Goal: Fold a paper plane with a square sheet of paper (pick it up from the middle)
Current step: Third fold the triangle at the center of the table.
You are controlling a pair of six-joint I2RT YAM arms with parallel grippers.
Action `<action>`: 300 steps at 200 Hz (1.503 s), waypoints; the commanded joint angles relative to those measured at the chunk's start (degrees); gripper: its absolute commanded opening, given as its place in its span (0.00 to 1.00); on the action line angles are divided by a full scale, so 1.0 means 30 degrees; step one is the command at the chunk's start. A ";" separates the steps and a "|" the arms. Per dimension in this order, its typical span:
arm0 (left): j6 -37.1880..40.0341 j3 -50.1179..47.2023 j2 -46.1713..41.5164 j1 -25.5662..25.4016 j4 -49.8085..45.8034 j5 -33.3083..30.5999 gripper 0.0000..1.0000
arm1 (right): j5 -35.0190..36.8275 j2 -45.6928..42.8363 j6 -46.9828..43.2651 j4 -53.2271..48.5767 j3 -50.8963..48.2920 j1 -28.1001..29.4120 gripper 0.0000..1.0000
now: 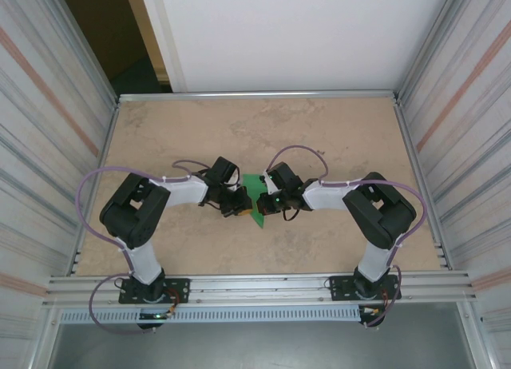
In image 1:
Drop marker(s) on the aluminium upright post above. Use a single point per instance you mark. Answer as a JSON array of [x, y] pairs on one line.
[[91, 57], [428, 45]]

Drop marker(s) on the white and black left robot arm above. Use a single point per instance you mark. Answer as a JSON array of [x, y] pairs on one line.
[[185, 193]]

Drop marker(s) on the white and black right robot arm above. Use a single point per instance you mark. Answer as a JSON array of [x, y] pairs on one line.
[[325, 197]]

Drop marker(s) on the translucent corrugated enclosure panel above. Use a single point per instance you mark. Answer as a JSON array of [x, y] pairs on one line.
[[32, 145], [479, 145]]

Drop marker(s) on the wide aluminium mounting rail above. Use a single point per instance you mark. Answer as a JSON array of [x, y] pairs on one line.
[[259, 283]]

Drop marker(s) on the aluminium table edge rail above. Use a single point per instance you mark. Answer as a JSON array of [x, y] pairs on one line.
[[259, 95], [420, 185], [94, 185]]

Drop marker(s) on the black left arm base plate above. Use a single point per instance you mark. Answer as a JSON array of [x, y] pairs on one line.
[[179, 287]]

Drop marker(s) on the green paper sheet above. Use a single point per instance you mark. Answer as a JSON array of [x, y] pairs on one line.
[[252, 182]]

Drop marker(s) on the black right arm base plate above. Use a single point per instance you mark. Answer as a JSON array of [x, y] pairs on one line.
[[339, 285]]

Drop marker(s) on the white door frame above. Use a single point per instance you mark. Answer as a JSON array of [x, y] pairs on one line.
[[171, 65]]

